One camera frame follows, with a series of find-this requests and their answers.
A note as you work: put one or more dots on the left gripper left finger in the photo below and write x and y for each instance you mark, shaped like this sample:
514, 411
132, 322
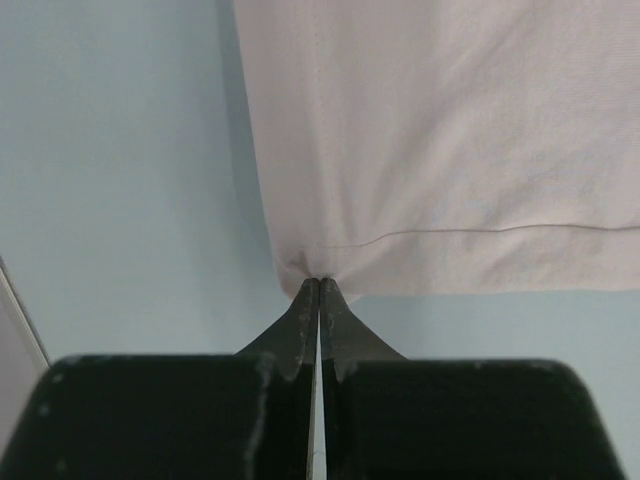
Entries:
292, 339

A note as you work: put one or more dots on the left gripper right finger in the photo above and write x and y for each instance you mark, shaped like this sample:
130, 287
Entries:
346, 341

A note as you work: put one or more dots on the white green raglan t-shirt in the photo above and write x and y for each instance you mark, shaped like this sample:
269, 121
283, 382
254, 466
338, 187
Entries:
447, 147

